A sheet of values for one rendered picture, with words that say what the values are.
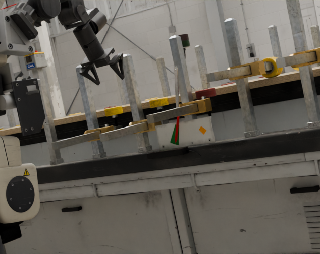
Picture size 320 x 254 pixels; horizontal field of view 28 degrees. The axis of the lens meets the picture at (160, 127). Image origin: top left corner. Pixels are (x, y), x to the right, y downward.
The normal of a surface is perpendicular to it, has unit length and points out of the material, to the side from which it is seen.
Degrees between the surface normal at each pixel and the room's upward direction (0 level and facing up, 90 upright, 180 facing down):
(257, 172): 90
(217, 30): 90
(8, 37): 90
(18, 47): 90
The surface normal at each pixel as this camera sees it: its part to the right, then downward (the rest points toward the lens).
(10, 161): 0.80, -0.13
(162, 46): -0.54, 0.15
